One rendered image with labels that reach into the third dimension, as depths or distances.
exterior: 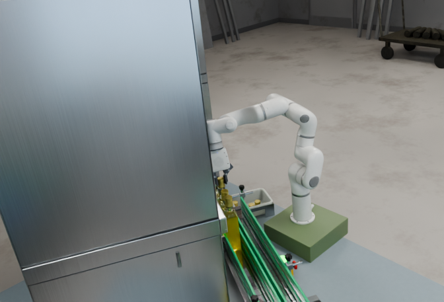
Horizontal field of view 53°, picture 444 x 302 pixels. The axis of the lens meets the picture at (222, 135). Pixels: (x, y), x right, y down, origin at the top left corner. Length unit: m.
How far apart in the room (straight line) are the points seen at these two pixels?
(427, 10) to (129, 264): 8.93
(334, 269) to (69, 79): 1.51
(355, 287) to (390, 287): 0.15
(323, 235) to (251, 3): 9.51
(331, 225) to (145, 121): 1.34
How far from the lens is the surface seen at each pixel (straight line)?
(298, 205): 2.27
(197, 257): 1.50
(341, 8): 10.81
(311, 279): 2.15
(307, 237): 2.23
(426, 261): 3.51
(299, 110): 2.07
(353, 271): 2.21
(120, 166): 1.28
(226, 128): 1.96
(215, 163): 2.00
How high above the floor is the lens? 2.21
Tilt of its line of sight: 24 degrees down
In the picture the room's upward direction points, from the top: 7 degrees counter-clockwise
